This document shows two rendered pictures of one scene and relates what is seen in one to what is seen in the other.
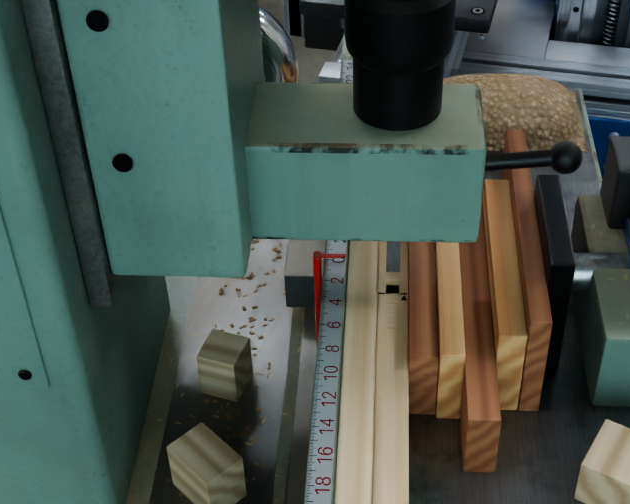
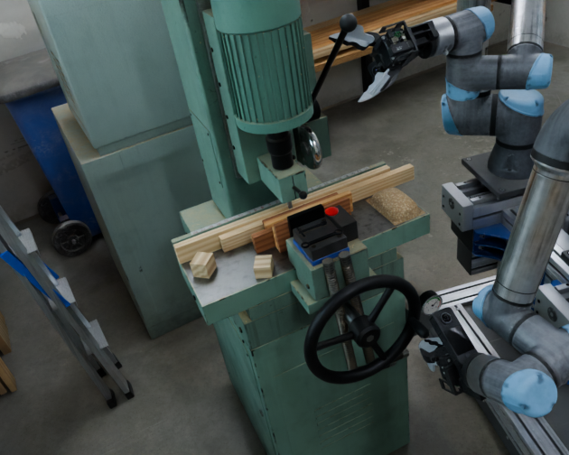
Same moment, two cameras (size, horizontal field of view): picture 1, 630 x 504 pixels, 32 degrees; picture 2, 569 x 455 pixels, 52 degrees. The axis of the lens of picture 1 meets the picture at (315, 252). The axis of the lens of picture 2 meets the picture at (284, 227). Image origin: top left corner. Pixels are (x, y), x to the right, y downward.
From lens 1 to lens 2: 1.19 m
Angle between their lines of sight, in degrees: 52
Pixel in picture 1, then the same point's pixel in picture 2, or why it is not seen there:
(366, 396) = (247, 220)
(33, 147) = (216, 135)
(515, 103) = (388, 200)
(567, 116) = (397, 212)
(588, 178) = (381, 229)
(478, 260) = not seen: hidden behind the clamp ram
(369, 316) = (271, 211)
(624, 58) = (565, 243)
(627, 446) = (265, 259)
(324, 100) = not seen: hidden behind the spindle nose
